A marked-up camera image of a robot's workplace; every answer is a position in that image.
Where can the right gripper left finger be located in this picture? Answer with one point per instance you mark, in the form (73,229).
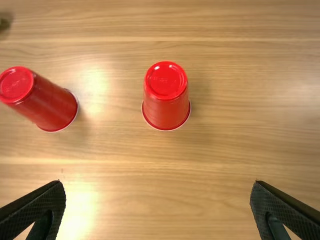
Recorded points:
(27,212)

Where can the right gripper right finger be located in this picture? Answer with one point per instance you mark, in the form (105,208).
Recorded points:
(287,212)

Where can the red cup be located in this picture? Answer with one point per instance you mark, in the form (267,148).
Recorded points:
(42,102)
(166,100)

